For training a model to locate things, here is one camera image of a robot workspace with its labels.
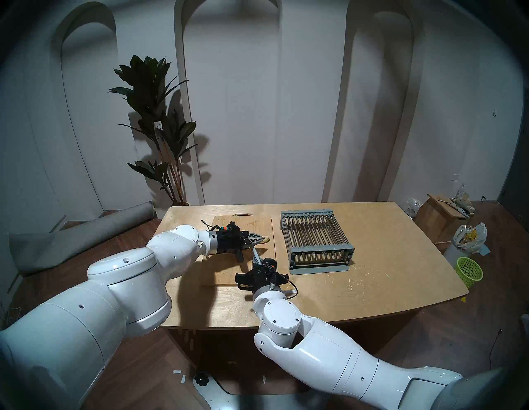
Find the tall potted green plant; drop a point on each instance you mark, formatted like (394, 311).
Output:
(148, 95)

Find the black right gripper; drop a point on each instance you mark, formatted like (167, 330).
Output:
(264, 279)

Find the white plastic bag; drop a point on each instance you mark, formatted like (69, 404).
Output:
(471, 237)

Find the clear plastic bottle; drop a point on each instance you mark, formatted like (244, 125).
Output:
(461, 192)

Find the grey metal dish rack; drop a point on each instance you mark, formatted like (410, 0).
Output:
(314, 231)

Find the white plant tag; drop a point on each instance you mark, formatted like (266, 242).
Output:
(158, 127)

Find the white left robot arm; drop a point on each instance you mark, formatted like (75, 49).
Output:
(103, 310)

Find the crumpled snack bag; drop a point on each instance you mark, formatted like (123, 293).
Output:
(465, 203)

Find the green plastic basket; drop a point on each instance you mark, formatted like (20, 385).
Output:
(469, 272)

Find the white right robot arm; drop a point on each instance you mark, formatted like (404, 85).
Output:
(330, 363)

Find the clear crumpled plastic bag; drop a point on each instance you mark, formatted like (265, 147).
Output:
(412, 206)

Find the rolled grey mat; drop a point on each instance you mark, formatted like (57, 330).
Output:
(62, 244)

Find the cardboard box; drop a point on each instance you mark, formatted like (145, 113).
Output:
(434, 219)

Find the black base knob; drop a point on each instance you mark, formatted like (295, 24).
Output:
(201, 379)

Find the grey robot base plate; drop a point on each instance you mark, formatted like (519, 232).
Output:
(231, 399)

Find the blue paper scrap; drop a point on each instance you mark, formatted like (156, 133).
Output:
(485, 249)

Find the white wall vent panel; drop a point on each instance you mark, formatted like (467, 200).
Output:
(58, 223)

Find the wooden cutting board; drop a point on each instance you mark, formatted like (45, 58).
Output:
(258, 223)

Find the white waste bin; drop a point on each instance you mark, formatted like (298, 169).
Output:
(451, 255)

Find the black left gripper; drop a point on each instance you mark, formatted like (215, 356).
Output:
(229, 239)

